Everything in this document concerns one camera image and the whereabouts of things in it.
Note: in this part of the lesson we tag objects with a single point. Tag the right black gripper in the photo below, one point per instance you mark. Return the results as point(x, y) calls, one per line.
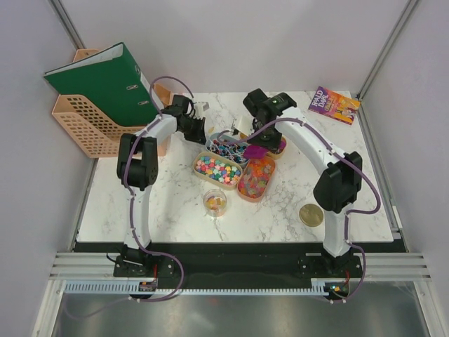
point(274, 143)

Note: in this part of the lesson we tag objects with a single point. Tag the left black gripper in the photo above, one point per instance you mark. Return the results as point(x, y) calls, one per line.
point(199, 136)

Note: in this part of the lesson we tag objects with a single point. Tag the magenta plastic scoop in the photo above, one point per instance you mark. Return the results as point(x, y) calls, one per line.
point(255, 152)

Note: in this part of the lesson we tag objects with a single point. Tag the clear glass jar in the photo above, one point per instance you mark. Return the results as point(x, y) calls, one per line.
point(215, 202)

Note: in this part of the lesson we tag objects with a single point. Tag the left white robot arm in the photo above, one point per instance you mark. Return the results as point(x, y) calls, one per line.
point(138, 165)

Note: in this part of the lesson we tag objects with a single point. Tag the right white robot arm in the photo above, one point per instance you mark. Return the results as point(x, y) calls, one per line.
point(338, 184)

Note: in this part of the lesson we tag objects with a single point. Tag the peach desk organizer box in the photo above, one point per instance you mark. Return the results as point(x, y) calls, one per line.
point(165, 96)

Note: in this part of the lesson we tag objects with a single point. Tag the beige candy tray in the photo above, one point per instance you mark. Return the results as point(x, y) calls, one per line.
point(217, 170)

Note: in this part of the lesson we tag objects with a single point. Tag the yellow candy tray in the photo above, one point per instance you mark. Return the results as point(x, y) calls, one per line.
point(266, 137)

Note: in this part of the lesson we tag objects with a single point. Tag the blue lollipop tray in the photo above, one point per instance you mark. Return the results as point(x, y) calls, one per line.
point(224, 149)

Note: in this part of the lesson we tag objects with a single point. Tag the Roald Dahl paperback book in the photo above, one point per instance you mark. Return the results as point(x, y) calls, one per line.
point(336, 106)

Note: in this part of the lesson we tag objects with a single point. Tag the pink gummy star tray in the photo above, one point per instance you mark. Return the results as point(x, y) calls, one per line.
point(256, 178)

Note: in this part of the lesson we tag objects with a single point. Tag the peach mesh file basket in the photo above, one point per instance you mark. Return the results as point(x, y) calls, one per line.
point(91, 129)

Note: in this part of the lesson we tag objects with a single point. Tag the gold jar lid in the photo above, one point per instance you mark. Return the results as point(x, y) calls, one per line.
point(311, 215)

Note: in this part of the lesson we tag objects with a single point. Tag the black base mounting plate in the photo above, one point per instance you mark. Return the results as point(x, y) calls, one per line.
point(238, 266)

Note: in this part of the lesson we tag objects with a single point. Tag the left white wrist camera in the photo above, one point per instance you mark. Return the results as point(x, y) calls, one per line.
point(200, 109)

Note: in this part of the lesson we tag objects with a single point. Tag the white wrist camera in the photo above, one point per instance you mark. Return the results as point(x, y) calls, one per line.
point(200, 109)
point(240, 126)

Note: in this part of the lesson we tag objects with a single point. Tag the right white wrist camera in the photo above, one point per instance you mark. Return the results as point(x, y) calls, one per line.
point(240, 126)

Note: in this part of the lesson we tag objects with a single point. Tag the green ring binder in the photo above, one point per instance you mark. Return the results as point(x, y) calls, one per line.
point(113, 81)

